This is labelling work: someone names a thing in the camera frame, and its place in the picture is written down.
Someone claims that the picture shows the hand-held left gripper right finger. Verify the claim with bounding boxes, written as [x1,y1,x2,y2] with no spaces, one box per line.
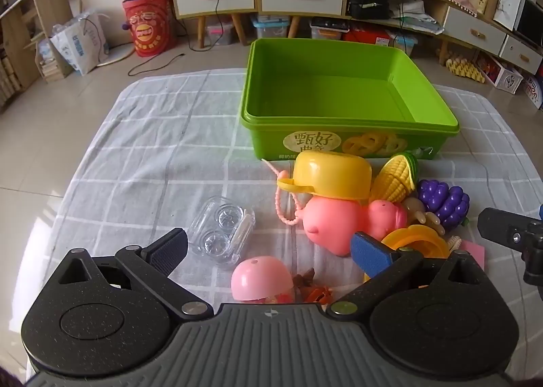
[326,231,489,322]

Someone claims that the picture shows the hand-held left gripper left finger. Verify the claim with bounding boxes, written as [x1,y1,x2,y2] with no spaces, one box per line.
[57,228,213,322]

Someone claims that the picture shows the orange yellow ring toy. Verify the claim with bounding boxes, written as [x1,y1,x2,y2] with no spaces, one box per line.
[379,225,451,261]

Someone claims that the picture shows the small brown orange figurine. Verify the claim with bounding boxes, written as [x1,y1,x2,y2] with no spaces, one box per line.
[293,268,336,307]

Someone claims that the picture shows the yellow toy corn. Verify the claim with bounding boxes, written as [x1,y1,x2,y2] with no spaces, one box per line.
[369,151,420,204]

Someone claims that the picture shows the yellow plastic bowl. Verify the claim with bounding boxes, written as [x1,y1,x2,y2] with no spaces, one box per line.
[277,150,374,203]

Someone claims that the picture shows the pink plastic dome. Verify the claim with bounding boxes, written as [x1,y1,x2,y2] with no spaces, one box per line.
[231,255,295,303]

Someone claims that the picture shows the green plastic box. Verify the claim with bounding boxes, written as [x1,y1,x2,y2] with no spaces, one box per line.
[241,38,460,163]

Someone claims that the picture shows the pink paper note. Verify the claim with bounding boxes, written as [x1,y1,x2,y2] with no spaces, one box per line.
[460,240,486,269]

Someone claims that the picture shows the clear lens case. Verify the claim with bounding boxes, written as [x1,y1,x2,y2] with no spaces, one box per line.
[187,196,256,264]

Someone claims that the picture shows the purple toy grapes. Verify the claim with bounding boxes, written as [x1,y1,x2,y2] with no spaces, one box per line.
[418,179,471,232]

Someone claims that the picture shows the grey checkered tablecloth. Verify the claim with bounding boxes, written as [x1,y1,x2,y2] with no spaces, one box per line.
[26,68,543,377]

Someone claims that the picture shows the printed cardboard box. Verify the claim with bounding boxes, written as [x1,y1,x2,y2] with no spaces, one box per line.
[522,73,543,110]

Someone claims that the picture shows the white red cardboard box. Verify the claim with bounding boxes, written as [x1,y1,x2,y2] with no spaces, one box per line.
[474,51,525,93]

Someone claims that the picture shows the black microwave oven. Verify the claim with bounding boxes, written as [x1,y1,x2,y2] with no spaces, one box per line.
[515,0,543,49]

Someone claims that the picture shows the clear storage box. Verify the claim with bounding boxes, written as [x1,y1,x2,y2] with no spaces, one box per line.
[310,17,351,41]
[250,16,292,42]
[204,22,235,47]

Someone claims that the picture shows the white paper bag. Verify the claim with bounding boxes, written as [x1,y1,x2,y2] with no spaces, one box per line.
[49,9,110,76]

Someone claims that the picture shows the red printed bag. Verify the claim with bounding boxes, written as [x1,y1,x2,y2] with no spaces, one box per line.
[122,0,177,58]

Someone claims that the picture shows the black bag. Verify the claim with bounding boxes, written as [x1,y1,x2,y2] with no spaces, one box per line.
[347,0,390,21]

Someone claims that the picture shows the wooden bookshelf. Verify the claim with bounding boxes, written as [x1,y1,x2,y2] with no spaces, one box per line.
[0,0,82,110]

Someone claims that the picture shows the pink pig toy with strap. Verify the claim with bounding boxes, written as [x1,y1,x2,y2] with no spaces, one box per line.
[261,158,410,258]

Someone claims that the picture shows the black floor cable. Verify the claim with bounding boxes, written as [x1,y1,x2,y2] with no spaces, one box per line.
[127,53,186,77]

